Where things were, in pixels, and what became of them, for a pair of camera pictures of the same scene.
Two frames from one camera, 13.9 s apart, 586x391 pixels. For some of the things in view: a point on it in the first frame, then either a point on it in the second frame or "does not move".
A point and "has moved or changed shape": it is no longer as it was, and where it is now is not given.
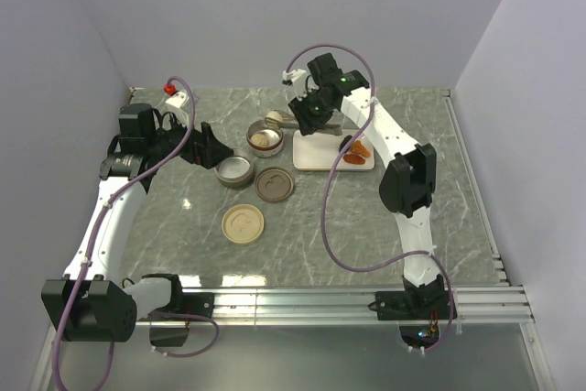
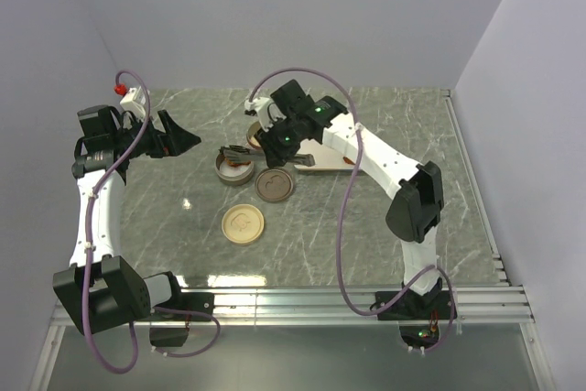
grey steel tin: (235, 170) does not move
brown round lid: (275, 184) does not move
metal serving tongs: (276, 120) has moved or changed shape
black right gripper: (307, 123) -> (275, 156)
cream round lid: (243, 223) does not move
